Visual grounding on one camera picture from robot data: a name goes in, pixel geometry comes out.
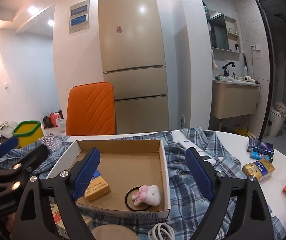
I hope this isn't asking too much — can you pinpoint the gold blue cigarette pack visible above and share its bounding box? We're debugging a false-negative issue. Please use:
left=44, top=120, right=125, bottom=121
left=84, top=170, right=110, bottom=202

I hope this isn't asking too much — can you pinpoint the black hair tie ring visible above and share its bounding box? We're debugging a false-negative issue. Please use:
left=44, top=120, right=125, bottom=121
left=124, top=186, right=153, bottom=211

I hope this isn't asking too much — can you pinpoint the pink white plush bunny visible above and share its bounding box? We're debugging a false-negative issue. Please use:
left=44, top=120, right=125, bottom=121
left=132, top=185, right=161, bottom=206

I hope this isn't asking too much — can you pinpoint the red yellow cigarette carton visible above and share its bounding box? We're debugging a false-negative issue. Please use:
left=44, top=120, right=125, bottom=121
left=50, top=203, right=94, bottom=240

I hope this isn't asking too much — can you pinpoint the pile of beige cloth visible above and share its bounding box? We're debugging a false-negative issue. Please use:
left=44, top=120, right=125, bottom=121
left=0, top=121, right=18, bottom=139

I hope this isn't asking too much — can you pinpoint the yellow bin with green rim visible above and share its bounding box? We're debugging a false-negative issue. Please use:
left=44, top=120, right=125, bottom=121
left=12, top=120, right=44, bottom=148

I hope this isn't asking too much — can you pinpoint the gold blue pack on table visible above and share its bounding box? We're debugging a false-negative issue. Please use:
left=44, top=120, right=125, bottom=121
left=242, top=158, right=275, bottom=181

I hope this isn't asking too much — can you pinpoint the red bag on floor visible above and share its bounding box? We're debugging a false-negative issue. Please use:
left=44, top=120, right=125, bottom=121
left=49, top=112, right=61, bottom=127

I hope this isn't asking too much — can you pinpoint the blue plaid shirt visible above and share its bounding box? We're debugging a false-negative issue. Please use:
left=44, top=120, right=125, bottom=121
left=0, top=128, right=286, bottom=239

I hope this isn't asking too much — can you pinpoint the dark blue box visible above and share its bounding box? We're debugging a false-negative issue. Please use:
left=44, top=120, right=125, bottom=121
left=247, top=138, right=274, bottom=162

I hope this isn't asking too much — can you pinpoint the white remote control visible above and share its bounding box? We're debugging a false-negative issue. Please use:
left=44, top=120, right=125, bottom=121
left=177, top=133, right=216, bottom=166

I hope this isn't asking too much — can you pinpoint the round beige wooden disc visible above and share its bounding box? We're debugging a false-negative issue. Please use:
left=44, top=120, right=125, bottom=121
left=91, top=224, right=139, bottom=240

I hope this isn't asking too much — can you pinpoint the orange padded chair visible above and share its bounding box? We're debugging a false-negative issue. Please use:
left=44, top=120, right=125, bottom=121
left=65, top=82, right=116, bottom=136

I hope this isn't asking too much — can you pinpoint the shallow cardboard box tray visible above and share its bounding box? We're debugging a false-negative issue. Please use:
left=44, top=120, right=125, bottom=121
left=48, top=140, right=171, bottom=219

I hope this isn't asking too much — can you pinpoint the bathroom vanity cabinet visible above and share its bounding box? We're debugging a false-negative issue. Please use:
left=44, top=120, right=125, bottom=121
left=212, top=80, right=260, bottom=119

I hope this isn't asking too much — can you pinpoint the hair dryer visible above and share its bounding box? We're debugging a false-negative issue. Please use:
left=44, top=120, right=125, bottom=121
left=244, top=76, right=259, bottom=84

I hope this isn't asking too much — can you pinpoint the black faucet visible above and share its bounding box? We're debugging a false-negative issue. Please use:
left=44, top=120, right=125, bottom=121
left=222, top=61, right=236, bottom=77

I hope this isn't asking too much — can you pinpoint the beige three-door refrigerator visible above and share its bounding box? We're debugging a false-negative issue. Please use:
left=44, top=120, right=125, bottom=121
left=98, top=0, right=169, bottom=134

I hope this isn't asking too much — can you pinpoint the mirror cabinet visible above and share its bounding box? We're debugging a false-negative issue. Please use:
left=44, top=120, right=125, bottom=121
left=206, top=10, right=241, bottom=53

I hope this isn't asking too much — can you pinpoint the white cable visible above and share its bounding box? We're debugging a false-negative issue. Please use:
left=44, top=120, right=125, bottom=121
left=147, top=222, right=175, bottom=240

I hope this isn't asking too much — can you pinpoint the wall electrical panel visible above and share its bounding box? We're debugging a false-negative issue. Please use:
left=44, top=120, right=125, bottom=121
left=69, top=0, right=90, bottom=34

